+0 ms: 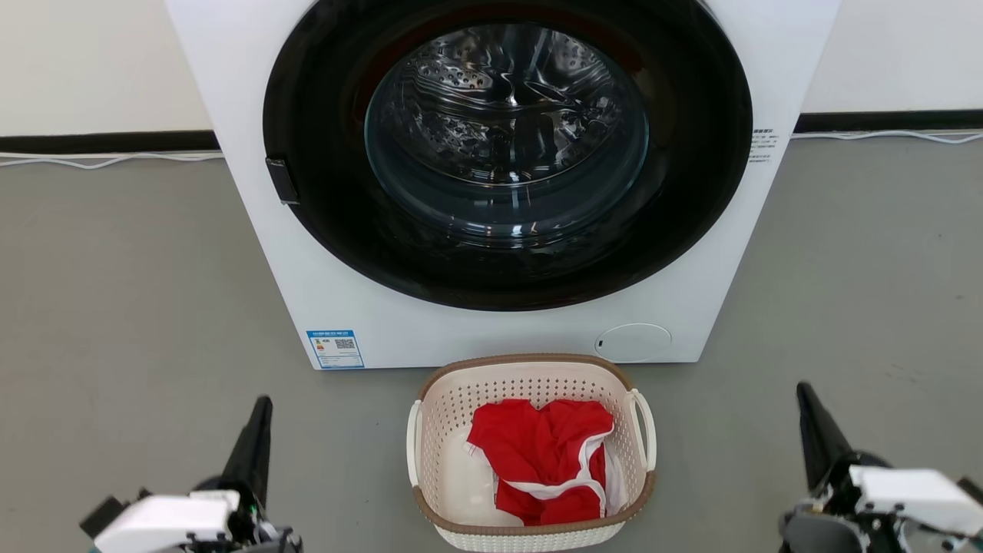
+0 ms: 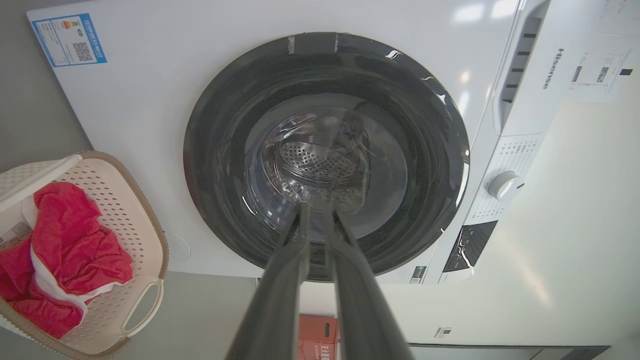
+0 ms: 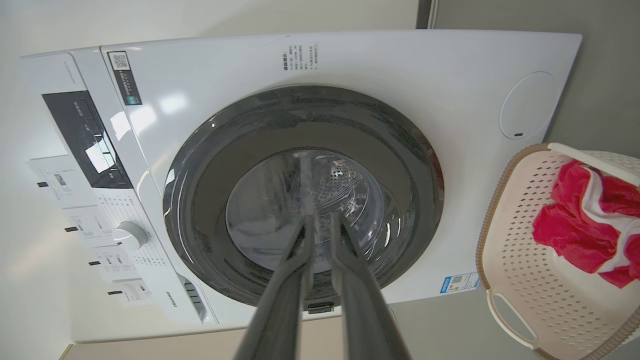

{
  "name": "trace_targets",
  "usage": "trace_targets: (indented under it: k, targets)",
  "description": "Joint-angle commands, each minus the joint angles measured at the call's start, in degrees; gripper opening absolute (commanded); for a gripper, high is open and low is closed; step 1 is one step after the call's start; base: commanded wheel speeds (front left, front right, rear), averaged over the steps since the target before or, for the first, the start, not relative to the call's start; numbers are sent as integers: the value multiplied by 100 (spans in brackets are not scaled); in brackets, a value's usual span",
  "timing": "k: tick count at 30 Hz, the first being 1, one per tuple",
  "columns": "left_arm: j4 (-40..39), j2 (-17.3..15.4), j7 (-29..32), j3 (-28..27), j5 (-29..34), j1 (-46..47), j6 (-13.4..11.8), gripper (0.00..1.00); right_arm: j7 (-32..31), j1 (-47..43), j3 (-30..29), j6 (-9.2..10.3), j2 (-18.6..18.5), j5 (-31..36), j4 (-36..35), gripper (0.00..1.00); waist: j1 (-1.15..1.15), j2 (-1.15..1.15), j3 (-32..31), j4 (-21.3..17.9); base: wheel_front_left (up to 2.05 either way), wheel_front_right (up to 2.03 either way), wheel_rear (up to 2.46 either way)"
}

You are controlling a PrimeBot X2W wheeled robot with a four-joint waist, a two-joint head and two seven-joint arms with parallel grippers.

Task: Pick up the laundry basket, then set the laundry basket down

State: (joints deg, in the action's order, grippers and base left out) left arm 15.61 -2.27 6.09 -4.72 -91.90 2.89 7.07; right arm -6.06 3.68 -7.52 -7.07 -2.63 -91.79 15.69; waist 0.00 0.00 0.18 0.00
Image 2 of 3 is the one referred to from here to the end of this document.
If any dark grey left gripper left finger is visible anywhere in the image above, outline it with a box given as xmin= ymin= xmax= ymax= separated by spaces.
xmin=225 ymin=201 xmax=312 ymax=360

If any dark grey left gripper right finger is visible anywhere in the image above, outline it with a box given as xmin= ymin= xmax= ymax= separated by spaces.
xmin=322 ymin=204 xmax=415 ymax=360

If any cream perforated laundry basket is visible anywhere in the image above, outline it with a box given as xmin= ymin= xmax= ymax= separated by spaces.
xmin=0 ymin=151 xmax=170 ymax=360

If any orange box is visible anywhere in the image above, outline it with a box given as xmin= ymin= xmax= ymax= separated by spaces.
xmin=298 ymin=314 xmax=340 ymax=360

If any round white filter cover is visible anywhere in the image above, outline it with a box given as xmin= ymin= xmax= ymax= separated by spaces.
xmin=167 ymin=232 xmax=192 ymax=262

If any black display panel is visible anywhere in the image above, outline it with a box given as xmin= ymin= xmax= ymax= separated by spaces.
xmin=442 ymin=220 xmax=499 ymax=273

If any perforated steel drum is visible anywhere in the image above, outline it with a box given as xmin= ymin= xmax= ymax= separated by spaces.
xmin=272 ymin=115 xmax=373 ymax=211

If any dark round washing machine door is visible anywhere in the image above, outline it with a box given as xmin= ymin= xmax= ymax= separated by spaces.
xmin=183 ymin=32 xmax=471 ymax=282

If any white control knob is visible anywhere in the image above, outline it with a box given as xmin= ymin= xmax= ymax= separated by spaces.
xmin=487 ymin=171 xmax=525 ymax=201

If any white front-load washing machine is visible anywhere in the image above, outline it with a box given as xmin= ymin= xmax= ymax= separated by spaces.
xmin=26 ymin=0 xmax=640 ymax=286

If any red garment with white trim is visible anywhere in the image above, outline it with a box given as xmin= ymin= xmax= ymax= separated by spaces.
xmin=0 ymin=181 xmax=134 ymax=340

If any grey door hinge cover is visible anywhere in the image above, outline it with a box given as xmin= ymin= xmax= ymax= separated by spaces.
xmin=288 ymin=32 xmax=339 ymax=55

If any white detergent drawer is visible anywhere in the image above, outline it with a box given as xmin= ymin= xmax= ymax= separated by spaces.
xmin=492 ymin=0 xmax=551 ymax=136

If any blue energy label sticker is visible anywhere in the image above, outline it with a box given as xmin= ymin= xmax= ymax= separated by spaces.
xmin=32 ymin=13 xmax=108 ymax=68

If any white printed paper sheet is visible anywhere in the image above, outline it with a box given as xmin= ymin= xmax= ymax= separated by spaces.
xmin=567 ymin=47 xmax=640 ymax=103

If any dark wall trim strip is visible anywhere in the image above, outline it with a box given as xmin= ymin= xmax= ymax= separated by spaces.
xmin=407 ymin=344 xmax=612 ymax=360

